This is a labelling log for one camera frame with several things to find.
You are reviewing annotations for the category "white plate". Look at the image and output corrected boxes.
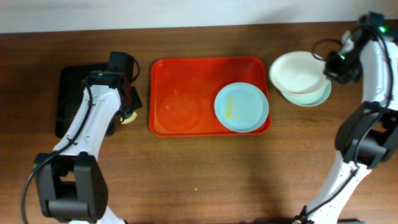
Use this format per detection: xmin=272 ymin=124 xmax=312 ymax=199
xmin=269 ymin=51 xmax=328 ymax=95

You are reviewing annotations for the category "black plastic tray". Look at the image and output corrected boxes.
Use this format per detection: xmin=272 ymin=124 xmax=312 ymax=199
xmin=55 ymin=63 xmax=108 ymax=138

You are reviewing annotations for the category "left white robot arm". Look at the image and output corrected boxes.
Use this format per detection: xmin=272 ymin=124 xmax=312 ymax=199
xmin=26 ymin=52 xmax=142 ymax=223

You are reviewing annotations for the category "red plastic tray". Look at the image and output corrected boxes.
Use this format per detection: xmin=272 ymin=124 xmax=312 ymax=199
xmin=149 ymin=57 xmax=268 ymax=137

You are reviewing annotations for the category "yellow green sponge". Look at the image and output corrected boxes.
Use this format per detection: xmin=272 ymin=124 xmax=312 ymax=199
xmin=120 ymin=111 xmax=137 ymax=124

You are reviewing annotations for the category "light blue plate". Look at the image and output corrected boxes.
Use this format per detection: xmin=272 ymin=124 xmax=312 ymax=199
xmin=213 ymin=82 xmax=270 ymax=133

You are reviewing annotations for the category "light green plate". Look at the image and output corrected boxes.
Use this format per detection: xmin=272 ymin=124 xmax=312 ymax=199
xmin=281 ymin=81 xmax=332 ymax=107

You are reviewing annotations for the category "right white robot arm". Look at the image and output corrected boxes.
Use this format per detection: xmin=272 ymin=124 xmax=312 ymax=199
xmin=292 ymin=12 xmax=397 ymax=223

